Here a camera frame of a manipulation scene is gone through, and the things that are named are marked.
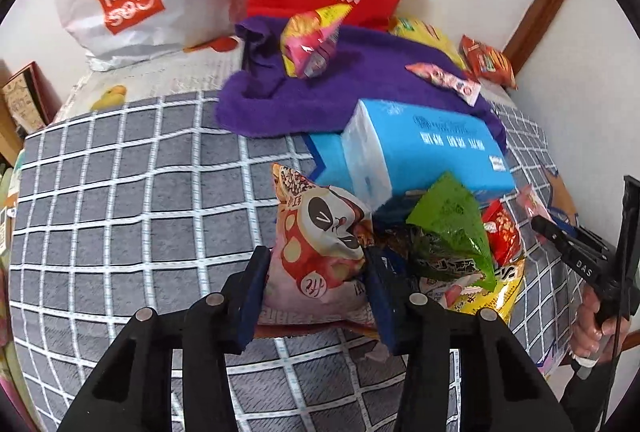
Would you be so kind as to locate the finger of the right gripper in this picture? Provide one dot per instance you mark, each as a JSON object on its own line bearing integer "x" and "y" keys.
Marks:
{"x": 565, "y": 244}

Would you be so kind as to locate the yellow chips bag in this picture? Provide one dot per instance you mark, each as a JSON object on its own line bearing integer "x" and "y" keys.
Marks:
{"x": 417, "y": 31}

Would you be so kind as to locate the brown wooden door frame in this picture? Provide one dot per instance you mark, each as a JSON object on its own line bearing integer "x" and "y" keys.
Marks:
{"x": 532, "y": 28}

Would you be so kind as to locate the newspaper sheet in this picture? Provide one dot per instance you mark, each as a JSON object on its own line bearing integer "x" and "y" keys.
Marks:
{"x": 199, "y": 69}

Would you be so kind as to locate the small red snack packet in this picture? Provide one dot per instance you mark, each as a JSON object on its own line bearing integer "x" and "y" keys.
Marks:
{"x": 503, "y": 235}

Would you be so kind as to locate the patterned brown book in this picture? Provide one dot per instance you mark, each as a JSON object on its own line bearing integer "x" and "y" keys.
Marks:
{"x": 25, "y": 100}

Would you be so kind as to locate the pink white candy packet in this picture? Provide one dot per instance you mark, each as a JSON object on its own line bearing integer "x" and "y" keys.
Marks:
{"x": 468, "y": 90}

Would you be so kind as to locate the grey checked blanket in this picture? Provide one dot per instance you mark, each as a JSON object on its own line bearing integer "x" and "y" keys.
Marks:
{"x": 153, "y": 204}

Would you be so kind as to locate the orange chips bag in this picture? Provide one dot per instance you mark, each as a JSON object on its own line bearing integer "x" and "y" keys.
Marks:
{"x": 488, "y": 63}

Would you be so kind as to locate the green triangular snack packet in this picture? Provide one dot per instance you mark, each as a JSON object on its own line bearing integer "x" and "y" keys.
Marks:
{"x": 447, "y": 236}

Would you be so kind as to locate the panda pink snack packet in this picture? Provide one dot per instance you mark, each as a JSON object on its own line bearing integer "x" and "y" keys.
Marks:
{"x": 317, "y": 257}

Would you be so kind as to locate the pink yellow snack packet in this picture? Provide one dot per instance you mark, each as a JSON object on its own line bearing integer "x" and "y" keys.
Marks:
{"x": 309, "y": 40}

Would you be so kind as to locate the purple towel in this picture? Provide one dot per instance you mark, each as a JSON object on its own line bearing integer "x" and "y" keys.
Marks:
{"x": 261, "y": 100}

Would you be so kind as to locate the right hand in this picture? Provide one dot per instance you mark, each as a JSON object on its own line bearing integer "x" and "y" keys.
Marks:
{"x": 589, "y": 337}

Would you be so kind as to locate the blue tissue pack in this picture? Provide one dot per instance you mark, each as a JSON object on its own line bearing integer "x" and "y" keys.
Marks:
{"x": 390, "y": 153}

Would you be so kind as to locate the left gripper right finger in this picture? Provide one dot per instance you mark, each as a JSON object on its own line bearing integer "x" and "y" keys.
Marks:
{"x": 464, "y": 372}

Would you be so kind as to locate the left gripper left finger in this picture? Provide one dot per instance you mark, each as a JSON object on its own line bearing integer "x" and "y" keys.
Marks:
{"x": 129, "y": 389}

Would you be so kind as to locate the strawberry pink snack packet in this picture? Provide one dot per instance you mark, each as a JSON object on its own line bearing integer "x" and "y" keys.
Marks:
{"x": 447, "y": 293}

